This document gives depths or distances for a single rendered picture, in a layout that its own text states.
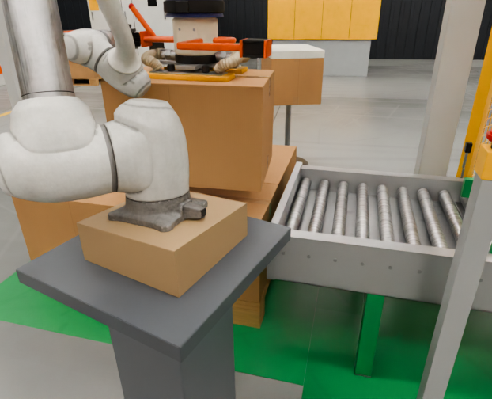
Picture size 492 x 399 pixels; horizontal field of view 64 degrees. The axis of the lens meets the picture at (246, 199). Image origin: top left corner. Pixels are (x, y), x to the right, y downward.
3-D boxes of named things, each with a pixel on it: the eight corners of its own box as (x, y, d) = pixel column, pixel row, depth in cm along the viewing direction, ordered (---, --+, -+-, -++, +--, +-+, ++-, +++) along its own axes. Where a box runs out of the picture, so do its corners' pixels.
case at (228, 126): (272, 157, 187) (274, 70, 169) (260, 192, 151) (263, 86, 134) (153, 150, 196) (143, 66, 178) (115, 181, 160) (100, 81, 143)
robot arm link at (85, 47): (79, 47, 137) (110, 71, 137) (48, 52, 123) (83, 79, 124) (90, 20, 131) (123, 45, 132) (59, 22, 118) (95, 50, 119)
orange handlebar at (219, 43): (264, 45, 149) (265, 35, 147) (244, 54, 122) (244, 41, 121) (55, 40, 170) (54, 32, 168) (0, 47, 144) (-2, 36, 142)
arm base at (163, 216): (181, 237, 84) (179, 212, 82) (105, 219, 94) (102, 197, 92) (223, 207, 100) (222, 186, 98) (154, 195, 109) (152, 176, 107)
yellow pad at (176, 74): (235, 77, 149) (235, 64, 147) (227, 82, 141) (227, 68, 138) (153, 74, 157) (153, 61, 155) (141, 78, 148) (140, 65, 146)
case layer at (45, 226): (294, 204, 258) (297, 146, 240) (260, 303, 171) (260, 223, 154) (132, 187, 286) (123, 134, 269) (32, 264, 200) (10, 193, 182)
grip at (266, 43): (271, 55, 126) (272, 38, 124) (266, 58, 118) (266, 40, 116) (246, 55, 128) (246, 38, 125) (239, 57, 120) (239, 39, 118)
